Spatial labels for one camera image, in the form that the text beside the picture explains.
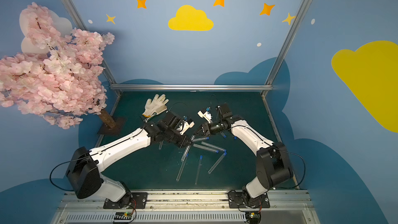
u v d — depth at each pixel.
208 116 0.77
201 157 0.88
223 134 0.98
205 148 0.93
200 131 0.78
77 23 0.81
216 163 0.86
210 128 0.73
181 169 0.84
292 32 0.86
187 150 0.78
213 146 0.93
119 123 1.03
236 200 0.74
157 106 1.12
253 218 0.73
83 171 0.41
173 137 0.67
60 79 0.57
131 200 0.72
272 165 0.45
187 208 0.73
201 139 0.95
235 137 0.61
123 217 0.73
